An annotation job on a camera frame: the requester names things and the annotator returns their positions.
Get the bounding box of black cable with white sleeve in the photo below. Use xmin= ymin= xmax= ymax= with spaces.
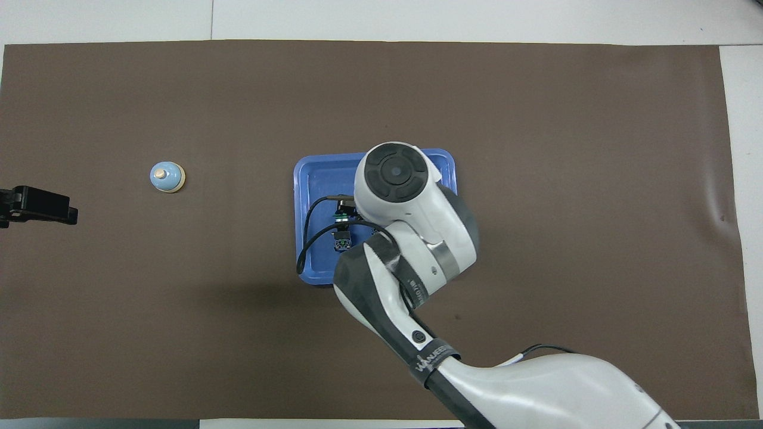
xmin=507 ymin=344 xmax=574 ymax=367

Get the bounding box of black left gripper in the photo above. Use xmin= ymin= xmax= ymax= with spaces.
xmin=0 ymin=185 xmax=78 ymax=229

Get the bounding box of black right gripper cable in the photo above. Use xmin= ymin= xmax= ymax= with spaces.
xmin=296 ymin=194 xmax=385 ymax=275

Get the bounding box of light blue desk bell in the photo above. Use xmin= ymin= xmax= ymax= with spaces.
xmin=149 ymin=161 xmax=187 ymax=194

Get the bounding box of blue plastic tray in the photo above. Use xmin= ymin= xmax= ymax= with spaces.
xmin=293 ymin=148 xmax=458 ymax=287

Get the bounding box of green push button switch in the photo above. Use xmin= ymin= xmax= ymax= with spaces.
xmin=331 ymin=214 xmax=354 ymax=254

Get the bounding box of brown table mat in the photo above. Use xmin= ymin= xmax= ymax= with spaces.
xmin=0 ymin=39 xmax=761 ymax=421

